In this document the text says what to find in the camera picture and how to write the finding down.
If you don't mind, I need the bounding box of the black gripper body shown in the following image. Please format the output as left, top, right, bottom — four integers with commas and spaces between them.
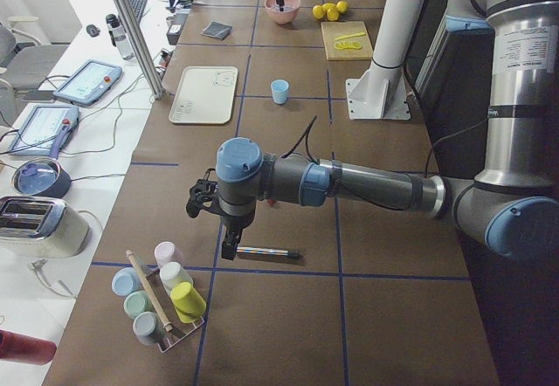
186, 179, 254, 240

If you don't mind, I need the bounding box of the ice cubes pile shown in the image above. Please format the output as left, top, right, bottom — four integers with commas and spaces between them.
269, 3, 295, 13

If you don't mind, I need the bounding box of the cup rack with cups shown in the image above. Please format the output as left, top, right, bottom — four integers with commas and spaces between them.
111, 250, 206, 353

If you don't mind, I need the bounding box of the light blue plastic cup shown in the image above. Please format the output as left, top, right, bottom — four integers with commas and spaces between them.
270, 79, 290, 105

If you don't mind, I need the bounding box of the pink bowl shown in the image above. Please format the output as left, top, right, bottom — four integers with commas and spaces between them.
264, 0, 301, 24

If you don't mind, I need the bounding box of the yellow lemon far left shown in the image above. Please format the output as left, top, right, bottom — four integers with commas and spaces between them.
312, 5, 325, 20

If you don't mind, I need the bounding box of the yellow lemon middle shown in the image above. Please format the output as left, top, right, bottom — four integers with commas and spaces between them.
326, 7, 341, 22

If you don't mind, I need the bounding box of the yellow lemon right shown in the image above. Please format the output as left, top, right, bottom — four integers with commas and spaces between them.
335, 0, 349, 14

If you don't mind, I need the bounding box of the striped muddler stick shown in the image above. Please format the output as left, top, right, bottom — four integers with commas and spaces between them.
237, 246, 302, 260

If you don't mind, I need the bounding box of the grey folded cloth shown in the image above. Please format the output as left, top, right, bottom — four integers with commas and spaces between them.
201, 21, 232, 40

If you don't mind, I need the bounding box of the lemon slices row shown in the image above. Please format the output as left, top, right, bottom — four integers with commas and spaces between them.
334, 41, 362, 51

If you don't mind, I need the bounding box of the wooden cutting board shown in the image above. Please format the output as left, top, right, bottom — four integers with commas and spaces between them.
321, 21, 373, 61

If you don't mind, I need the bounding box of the yellow plastic knife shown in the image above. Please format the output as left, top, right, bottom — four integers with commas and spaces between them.
335, 31, 366, 41

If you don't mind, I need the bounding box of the cream bear serving tray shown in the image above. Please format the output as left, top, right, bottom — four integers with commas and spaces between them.
169, 65, 238, 125

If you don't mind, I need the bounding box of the black box with label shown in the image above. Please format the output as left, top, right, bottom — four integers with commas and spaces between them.
166, 13, 188, 45

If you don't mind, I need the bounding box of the black keyboard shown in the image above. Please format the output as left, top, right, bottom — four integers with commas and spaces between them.
128, 0, 148, 23

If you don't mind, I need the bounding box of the cream toaster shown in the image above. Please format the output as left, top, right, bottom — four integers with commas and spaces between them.
1, 196, 89, 258

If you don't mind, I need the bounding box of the upper teach pendant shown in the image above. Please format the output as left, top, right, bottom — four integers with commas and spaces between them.
53, 59, 122, 107

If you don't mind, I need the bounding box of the teach pendant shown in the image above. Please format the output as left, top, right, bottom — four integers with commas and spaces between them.
8, 104, 79, 159
53, 59, 122, 107

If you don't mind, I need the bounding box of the clear water bottle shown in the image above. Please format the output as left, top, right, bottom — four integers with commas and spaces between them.
106, 14, 135, 60

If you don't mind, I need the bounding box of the blue pot with lid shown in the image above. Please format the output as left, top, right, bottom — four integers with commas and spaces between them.
12, 157, 72, 198

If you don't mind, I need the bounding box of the lower teach pendant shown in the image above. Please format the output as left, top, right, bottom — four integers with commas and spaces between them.
8, 104, 79, 159

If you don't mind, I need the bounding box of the black computer mouse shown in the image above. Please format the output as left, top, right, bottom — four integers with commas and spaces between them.
86, 24, 100, 38

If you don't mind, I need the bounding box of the grey office chair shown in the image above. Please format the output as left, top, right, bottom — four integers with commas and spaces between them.
1, 16, 68, 98

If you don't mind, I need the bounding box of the red bottle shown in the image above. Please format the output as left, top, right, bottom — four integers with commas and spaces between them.
1, 330, 57, 365

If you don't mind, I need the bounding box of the aluminium frame post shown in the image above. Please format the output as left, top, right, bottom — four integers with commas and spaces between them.
114, 0, 164, 100

